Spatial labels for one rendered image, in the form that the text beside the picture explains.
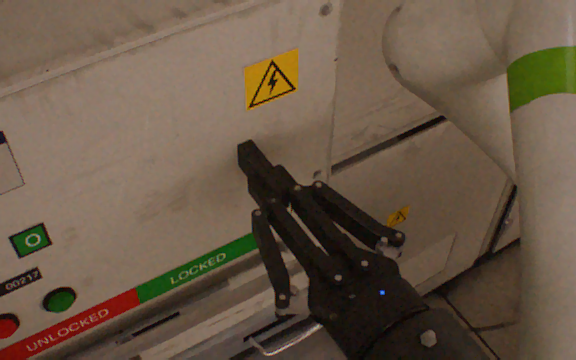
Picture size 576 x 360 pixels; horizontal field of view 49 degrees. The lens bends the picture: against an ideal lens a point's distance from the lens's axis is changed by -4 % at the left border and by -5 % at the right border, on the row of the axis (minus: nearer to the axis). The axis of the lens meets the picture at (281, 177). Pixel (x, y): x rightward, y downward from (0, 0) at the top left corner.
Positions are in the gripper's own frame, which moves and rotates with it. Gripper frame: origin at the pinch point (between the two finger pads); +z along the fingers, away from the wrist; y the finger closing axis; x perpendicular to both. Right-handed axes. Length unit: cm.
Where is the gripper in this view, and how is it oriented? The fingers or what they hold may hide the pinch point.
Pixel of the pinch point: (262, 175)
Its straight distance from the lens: 60.6
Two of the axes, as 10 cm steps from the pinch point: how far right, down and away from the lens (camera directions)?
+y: 8.5, -3.9, 3.5
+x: 0.0, -6.7, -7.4
